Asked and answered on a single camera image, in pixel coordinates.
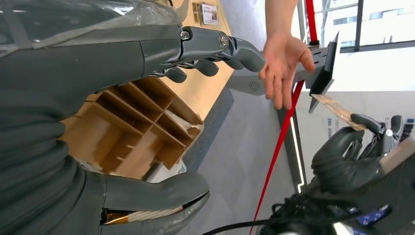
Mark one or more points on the black window frame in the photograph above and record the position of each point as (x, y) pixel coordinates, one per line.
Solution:
(358, 24)

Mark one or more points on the grey kiosk stand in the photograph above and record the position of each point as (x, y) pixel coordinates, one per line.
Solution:
(324, 68)

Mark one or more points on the wood pattern room key card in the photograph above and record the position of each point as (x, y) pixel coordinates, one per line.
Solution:
(337, 110)

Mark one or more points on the gold room key card stack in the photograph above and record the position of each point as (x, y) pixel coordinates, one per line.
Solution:
(196, 13)

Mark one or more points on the wooden divided organizer box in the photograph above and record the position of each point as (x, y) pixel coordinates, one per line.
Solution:
(129, 136)

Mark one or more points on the white ID card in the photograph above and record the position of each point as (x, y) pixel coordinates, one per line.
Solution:
(209, 13)

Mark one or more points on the person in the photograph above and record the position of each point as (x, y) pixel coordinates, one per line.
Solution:
(280, 58)

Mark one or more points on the red barrier belt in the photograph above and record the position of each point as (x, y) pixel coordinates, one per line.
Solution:
(278, 146)

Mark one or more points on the white paper slip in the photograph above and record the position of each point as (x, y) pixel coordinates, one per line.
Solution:
(180, 120)

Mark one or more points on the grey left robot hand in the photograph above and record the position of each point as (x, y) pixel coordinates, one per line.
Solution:
(81, 65)

